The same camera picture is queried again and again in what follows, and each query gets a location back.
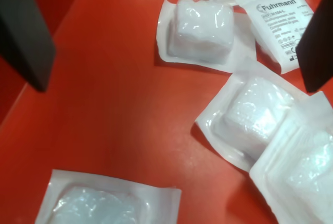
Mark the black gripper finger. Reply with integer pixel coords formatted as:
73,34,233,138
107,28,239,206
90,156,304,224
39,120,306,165
295,0,333,94
0,0,57,94

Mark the flat printed Fuhrmann gauze packet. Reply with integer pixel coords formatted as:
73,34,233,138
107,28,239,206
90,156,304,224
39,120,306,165
233,0,317,75

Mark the red crate with gauze packs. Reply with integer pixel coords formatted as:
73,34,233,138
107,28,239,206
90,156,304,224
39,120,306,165
0,0,333,224

